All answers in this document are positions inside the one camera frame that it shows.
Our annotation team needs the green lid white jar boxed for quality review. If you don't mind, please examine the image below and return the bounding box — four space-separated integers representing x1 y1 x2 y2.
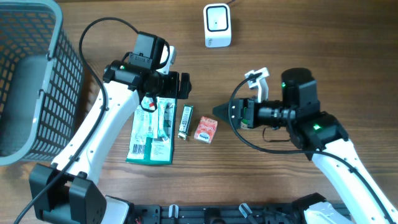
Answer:
241 107 248 129

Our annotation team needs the red and white tissue pack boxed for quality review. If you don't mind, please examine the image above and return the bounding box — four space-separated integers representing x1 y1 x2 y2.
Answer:
194 116 218 144

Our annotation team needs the green 3M sponge package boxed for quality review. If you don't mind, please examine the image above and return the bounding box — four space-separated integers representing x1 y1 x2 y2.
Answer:
126 97 177 166

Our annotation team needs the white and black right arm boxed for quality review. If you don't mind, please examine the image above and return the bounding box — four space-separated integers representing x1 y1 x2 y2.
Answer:
213 68 397 223

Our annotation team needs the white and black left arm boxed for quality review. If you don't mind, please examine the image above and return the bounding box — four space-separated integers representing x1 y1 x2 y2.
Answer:
29 32 192 223

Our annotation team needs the white barcode scanner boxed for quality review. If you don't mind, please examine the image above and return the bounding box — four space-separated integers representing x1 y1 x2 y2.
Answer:
203 3 232 48

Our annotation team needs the grey plastic mesh basket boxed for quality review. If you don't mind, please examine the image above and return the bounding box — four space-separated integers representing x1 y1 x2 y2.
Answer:
1 0 84 166

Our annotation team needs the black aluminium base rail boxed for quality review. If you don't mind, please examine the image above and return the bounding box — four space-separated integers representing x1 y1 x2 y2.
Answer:
134 203 305 224

